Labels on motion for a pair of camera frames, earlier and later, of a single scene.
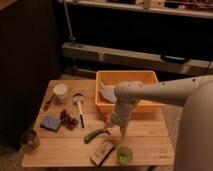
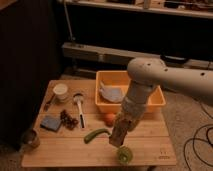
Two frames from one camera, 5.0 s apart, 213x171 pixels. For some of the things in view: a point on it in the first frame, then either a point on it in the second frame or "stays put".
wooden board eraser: x=101 y=154 → x=117 y=136
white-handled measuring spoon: x=78 y=98 stays put
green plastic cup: x=124 y=155 stays put
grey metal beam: x=138 y=58 stays put
